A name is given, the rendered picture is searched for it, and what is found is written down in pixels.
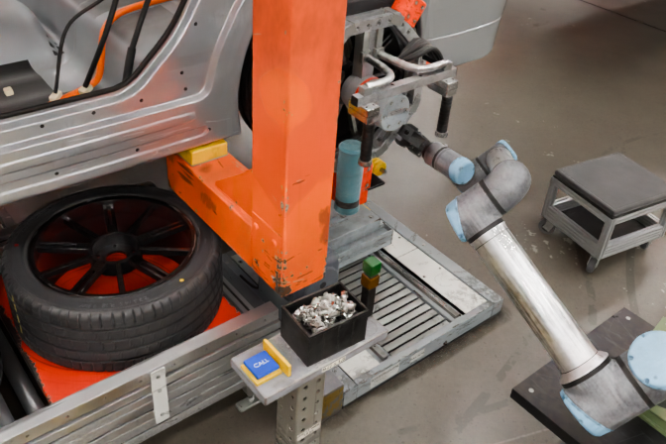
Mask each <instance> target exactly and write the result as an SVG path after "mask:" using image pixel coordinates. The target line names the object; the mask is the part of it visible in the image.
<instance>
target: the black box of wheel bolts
mask: <svg viewBox="0 0 666 444"><path fill-rule="evenodd" d="M369 312H370V310H369V309H368V308H367V307H366V306H365V305H364V304H363V303H362V302H361V301H360V300H359V299H358V298H357V297H356V296H355V295H354V294H353V293H352V292H351V291H350V290H349V289H348V288H347V287H346V286H345V285H344V284H343V283H342V282H340V281H338V282H336V283H333V284H331V285H329V286H326V287H324V288H321V289H319V290H317V291H314V292H312V293H310V294H307V295H306V296H304V297H301V298H299V299H297V300H294V301H292V302H290V303H287V304H285V305H283V306H282V307H281V333H280V336H281V337H282V338H283V340H284V341H285V342H286V343H287V344H288V346H289V347H290V348H291V349H292V350H293V351H294V353H295V354H296V355H297V356H298V357H299V358H300V360H301V361H302V362H303V363H304V364H305V366H306V367H309V366H311V365H313V364H316V363H318V362H320V361H322V360H324V359H326V358H328V357H330V356H332V355H334V354H336V353H338V352H340V351H342V350H344V349H346V348H348V347H350V346H353V345H355V344H357V343H359V342H361V341H363V340H365V336H366V329H367V321H368V313H369Z"/></svg>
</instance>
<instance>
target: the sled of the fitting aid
mask: <svg viewBox="0 0 666 444"><path fill-rule="evenodd" d="M392 235H393V229H392V227H390V226H389V225H388V224H386V223H385V222H384V221H383V220H381V226H380V227H379V228H377V229H375V230H373V231H370V232H368V233H366V234H364V235H362V236H359V237H357V238H355V239H353V240H350V241H348V242H346V243H344V244H341V245H339V246H337V247H335V248H333V250H335V251H336V252H337V253H338V255H339V257H340V265H339V269H340V268H342V267H344V266H346V265H348V264H351V263H353V262H355V261H357V260H359V259H361V258H362V257H364V256H367V255H369V254H371V253H373V252H375V251H377V250H379V249H381V248H384V247H386V246H388V245H390V244H391V242H392Z"/></svg>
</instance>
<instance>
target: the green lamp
mask: <svg viewBox="0 0 666 444"><path fill-rule="evenodd" d="M381 267H382V262H381V261H380V260H378V259H377V258H376V257H375V256H370V257H368V258H366V259H364V260H363V267H362V270H363V271H364V272H365V273H366V274H367V275H368V276H369V277H372V276H374V275H376V274H378V273H380V272H381Z"/></svg>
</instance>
